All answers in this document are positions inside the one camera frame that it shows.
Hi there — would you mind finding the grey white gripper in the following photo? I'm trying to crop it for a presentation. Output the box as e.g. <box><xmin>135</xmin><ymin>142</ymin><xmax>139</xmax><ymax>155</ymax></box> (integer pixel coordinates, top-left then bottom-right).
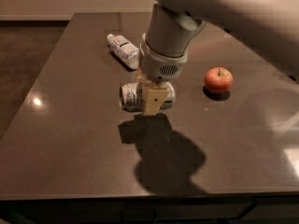
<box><xmin>136</xmin><ymin>35</ymin><xmax>187</xmax><ymax>116</ymax></box>

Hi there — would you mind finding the silver green 7up can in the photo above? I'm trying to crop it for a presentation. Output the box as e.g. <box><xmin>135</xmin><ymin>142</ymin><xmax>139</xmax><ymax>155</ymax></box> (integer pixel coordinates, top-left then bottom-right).
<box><xmin>119</xmin><ymin>82</ymin><xmax>176</xmax><ymax>113</ymax></box>

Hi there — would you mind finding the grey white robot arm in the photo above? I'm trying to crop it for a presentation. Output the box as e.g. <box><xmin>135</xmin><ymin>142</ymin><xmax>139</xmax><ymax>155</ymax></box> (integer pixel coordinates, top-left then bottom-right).
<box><xmin>138</xmin><ymin>0</ymin><xmax>299</xmax><ymax>116</ymax></box>

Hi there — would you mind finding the clear plastic water bottle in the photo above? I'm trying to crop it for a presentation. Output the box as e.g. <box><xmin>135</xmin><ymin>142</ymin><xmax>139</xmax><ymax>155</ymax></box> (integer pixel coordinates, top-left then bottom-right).
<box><xmin>107</xmin><ymin>34</ymin><xmax>139</xmax><ymax>70</ymax></box>

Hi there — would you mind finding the red apple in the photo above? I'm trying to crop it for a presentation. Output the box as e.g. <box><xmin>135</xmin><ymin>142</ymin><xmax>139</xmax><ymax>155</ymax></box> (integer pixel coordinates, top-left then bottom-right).
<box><xmin>204</xmin><ymin>67</ymin><xmax>234</xmax><ymax>94</ymax></box>

